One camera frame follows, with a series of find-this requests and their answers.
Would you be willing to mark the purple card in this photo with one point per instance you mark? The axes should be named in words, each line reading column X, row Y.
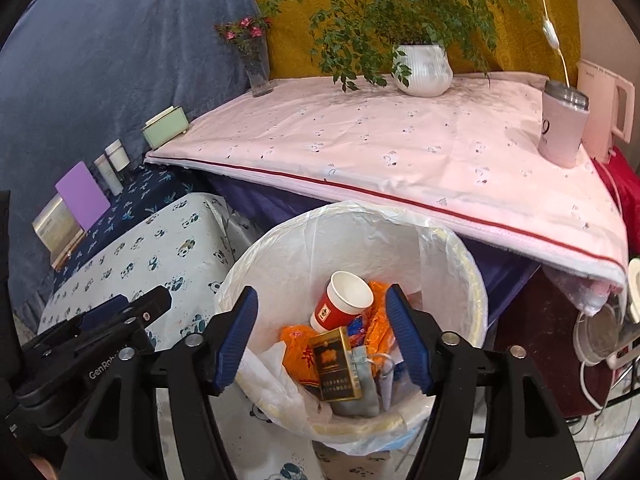
column 82, row 197

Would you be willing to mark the red paper cup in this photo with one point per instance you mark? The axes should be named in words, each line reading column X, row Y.
column 330, row 310

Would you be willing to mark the black and gold cigarette box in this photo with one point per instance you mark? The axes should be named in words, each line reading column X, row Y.
column 332, row 365

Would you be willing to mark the purple cloth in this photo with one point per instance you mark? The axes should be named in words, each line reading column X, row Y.
column 260, row 205

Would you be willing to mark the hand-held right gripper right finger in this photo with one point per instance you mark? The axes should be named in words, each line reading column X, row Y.
column 407, row 345

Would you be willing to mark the orange plastic bag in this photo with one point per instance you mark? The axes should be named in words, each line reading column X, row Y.
column 295, row 350

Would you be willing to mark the glass vase with pink flowers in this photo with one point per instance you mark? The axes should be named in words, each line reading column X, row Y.
column 259, row 82

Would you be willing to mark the white cosmetic tube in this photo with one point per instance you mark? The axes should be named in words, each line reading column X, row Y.
column 107, row 175

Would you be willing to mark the white plastic bag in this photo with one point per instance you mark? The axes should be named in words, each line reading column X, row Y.
column 270, row 375

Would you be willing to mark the white cosmetic jar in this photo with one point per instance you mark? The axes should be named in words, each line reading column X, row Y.
column 118, row 157

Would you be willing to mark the pale green tissue box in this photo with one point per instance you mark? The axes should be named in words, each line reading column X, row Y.
column 165, row 132

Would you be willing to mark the blue snack wrapper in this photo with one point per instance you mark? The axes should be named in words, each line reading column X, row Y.
column 357, row 327

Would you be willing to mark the mustard yellow backdrop cloth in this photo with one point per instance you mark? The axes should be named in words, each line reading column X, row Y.
column 285, row 60

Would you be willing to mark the trash bin with white liner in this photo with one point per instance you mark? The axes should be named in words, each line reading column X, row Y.
column 280, row 260

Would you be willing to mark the panda printed tablecloth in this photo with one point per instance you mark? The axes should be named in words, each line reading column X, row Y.
column 165, row 255

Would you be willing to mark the pink tumbler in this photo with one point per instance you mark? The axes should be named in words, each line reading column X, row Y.
column 560, row 130

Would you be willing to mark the red cloth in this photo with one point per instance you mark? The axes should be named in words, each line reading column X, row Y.
column 615, row 180

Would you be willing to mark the clear glass jug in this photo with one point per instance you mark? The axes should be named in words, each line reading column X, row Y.
column 600, row 335

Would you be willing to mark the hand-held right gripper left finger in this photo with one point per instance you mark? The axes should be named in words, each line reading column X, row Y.
column 235, row 345

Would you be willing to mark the pink bed sheet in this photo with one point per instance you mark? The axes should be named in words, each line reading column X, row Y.
column 400, row 160

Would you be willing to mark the green plant in white pot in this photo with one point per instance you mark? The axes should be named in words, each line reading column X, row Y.
column 422, row 70

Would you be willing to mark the blue-grey backdrop cloth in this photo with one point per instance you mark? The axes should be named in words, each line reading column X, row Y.
column 125, row 60

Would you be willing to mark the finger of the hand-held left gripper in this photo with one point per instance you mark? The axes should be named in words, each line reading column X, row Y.
column 150, row 305
column 105, row 310

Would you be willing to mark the navy printed cloth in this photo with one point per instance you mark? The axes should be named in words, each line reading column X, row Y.
column 130, row 210

